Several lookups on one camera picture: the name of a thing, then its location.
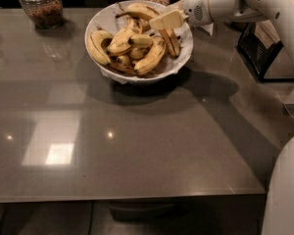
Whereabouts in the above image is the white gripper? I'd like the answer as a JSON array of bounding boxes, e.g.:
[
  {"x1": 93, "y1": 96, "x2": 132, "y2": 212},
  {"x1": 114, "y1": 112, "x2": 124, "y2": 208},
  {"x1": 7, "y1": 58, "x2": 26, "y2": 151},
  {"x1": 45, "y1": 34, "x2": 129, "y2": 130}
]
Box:
[{"x1": 149, "y1": 0, "x2": 244, "y2": 30}]

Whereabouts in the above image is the long yellow banana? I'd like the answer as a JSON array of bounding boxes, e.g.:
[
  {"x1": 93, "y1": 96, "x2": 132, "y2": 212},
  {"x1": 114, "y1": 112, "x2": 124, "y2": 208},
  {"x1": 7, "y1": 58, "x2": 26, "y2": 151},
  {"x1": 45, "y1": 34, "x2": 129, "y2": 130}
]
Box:
[{"x1": 117, "y1": 2, "x2": 180, "y2": 58}]

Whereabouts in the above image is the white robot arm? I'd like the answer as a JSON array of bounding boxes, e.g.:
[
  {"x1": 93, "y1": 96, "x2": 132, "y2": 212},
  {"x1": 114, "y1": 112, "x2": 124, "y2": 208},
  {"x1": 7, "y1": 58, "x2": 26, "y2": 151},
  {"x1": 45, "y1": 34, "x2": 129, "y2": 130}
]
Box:
[{"x1": 149, "y1": 0, "x2": 294, "y2": 65}]

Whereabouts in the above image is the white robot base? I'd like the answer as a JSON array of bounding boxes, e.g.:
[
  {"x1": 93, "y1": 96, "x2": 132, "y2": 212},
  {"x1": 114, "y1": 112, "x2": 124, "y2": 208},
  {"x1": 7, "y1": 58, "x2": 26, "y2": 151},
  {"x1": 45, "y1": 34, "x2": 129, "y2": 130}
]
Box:
[{"x1": 261, "y1": 137, "x2": 294, "y2": 235}]

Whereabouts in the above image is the front yellow banana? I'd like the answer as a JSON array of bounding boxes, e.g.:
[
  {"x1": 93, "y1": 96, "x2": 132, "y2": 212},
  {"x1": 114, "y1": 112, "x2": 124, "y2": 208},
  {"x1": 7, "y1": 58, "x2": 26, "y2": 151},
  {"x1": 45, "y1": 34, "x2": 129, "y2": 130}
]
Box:
[{"x1": 133, "y1": 36, "x2": 166, "y2": 75}]

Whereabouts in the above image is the small stubby banana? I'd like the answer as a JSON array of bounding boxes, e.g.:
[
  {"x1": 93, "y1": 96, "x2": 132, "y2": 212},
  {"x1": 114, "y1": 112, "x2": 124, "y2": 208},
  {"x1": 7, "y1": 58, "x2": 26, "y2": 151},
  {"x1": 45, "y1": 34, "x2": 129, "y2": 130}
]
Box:
[{"x1": 128, "y1": 34, "x2": 152, "y2": 48}]

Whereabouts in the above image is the centre yellow banana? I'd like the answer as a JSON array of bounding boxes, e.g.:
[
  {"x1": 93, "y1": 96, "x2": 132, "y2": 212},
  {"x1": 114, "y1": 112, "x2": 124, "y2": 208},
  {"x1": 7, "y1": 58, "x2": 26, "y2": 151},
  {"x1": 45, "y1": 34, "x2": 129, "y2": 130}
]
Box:
[{"x1": 107, "y1": 27, "x2": 134, "y2": 56}]

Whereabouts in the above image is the white bowl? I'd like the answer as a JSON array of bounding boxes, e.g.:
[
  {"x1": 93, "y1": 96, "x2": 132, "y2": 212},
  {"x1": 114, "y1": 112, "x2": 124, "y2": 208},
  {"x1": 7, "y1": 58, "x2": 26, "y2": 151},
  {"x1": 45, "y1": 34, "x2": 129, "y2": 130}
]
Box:
[{"x1": 84, "y1": 0, "x2": 193, "y2": 85}]

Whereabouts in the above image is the left curved yellow banana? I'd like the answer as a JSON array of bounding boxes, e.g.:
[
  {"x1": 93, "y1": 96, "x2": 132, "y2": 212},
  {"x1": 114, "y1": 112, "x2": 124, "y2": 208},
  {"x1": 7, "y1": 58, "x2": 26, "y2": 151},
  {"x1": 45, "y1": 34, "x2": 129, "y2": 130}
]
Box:
[{"x1": 86, "y1": 30, "x2": 112, "y2": 66}]

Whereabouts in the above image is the white stand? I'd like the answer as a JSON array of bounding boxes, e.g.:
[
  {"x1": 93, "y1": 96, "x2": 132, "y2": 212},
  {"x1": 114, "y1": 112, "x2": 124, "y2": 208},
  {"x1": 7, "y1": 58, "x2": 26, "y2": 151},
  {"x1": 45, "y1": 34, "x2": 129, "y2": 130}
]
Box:
[{"x1": 200, "y1": 23, "x2": 214, "y2": 36}]

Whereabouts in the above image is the glass jar with nuts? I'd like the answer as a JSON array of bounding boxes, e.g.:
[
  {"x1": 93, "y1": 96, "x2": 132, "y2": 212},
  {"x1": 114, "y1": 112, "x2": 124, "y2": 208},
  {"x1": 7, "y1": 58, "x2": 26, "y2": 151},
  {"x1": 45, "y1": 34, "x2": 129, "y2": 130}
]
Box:
[{"x1": 19, "y1": 0, "x2": 63, "y2": 29}]

